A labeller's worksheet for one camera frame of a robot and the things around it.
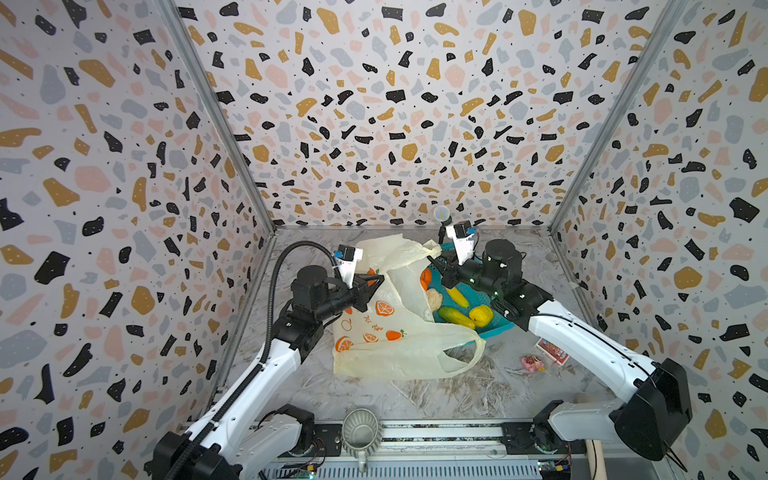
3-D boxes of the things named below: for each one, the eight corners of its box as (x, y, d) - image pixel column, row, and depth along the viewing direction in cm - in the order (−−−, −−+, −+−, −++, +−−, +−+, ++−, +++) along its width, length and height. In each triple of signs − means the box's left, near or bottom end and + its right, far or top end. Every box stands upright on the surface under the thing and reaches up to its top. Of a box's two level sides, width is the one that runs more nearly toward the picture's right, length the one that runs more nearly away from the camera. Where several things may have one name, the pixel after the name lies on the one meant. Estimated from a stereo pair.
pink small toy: (522, 374, 87) (527, 368, 84) (519, 360, 90) (524, 355, 87) (542, 374, 87) (547, 368, 84) (538, 360, 90) (543, 355, 87)
